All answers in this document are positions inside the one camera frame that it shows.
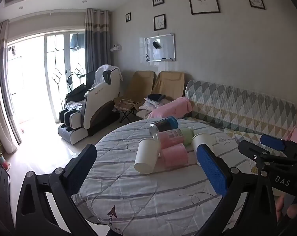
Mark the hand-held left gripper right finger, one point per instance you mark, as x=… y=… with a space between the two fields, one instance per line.
x=212 y=172

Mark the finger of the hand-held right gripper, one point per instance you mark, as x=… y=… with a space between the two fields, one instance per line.
x=273 y=142
x=256 y=152

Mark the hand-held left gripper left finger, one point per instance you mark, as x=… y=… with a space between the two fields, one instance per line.
x=79 y=168

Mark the white paper cup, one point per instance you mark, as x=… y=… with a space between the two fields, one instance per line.
x=147 y=156
x=205 y=139

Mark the pink plastic cup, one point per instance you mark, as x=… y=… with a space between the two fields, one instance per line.
x=174 y=156

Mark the light green cup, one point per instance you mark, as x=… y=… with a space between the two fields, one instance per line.
x=187 y=134

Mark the pink cup with label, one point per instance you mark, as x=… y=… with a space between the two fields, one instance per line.
x=169 y=136

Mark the person's right hand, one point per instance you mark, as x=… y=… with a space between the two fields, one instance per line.
x=294 y=211

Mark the diamond patterned sofa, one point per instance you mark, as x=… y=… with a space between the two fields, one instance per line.
x=237 y=103

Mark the white massage chair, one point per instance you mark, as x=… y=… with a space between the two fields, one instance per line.
x=97 y=108

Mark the dark blue drink can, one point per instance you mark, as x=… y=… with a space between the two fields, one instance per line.
x=165 y=124

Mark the round table striped cloth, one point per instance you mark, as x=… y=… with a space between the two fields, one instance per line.
x=143 y=196

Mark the pink blanket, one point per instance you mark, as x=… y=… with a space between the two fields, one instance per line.
x=171 y=109

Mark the potted green plant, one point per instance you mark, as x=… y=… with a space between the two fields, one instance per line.
x=1 y=158

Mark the floral pillow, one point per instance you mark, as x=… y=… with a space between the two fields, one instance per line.
x=148 y=106

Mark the dark folded clothes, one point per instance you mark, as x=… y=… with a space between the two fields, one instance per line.
x=156 y=96

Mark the glass sliding door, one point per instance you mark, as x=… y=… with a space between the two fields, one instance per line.
x=57 y=73

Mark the white cloth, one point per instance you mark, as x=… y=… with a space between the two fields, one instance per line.
x=103 y=73

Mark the beige folding chair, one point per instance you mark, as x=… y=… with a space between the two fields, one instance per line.
x=169 y=83
x=138 y=86

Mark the grey curtain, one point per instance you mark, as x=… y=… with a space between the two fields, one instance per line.
x=6 y=98
x=98 y=41

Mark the whiteboard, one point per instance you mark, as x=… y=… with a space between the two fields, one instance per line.
x=164 y=51

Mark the black whiteboard eraser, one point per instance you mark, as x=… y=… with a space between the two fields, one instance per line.
x=156 y=45

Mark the small white wall shelf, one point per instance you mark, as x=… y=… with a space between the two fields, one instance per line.
x=115 y=48

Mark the floral wreath picture frame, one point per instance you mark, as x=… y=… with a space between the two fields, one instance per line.
x=255 y=0

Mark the tiny black picture frame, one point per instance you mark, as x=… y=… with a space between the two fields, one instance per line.
x=128 y=17

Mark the branch sketch picture frame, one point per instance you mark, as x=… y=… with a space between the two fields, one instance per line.
x=159 y=22

